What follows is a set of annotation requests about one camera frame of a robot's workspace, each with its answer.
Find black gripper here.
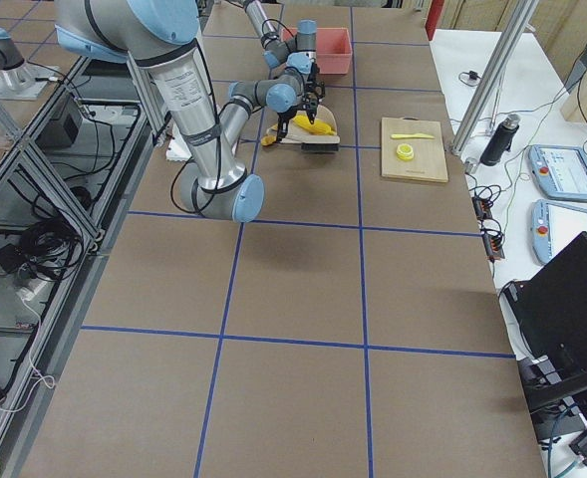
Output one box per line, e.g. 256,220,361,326
306,59,320,83
300,75,325,113

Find yellow toy corn cob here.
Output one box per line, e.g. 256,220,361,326
293,115,336,135

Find beige plastic dustpan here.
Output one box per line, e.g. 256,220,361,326
260,105,340,146

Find beige hand brush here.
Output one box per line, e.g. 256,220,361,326
280,134,341,154

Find yellow toy ginger root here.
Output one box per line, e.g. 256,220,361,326
260,134,278,147

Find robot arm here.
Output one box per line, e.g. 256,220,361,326
55,0,324,223
231,1,320,82

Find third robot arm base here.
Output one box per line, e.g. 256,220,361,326
0,28,60,101

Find pink plastic bin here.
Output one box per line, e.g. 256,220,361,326
285,27,353,75

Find yellow plastic knife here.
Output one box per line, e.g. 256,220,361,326
390,132,436,140

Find yellow lemon slices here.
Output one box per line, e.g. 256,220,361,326
396,143,415,161

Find bamboo cutting board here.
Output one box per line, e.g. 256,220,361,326
381,118,448,183

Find black water bottle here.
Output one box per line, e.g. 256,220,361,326
479,114,520,166

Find upper teach pendant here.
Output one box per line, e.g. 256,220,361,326
527,144,587,203

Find teach pendant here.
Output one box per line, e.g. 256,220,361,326
527,144,587,203
530,199,587,265

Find lower teach pendant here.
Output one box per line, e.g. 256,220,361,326
530,199,587,265

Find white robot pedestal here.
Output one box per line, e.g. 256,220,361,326
165,124,192,162

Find aluminium frame post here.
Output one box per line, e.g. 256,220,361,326
450,0,539,156

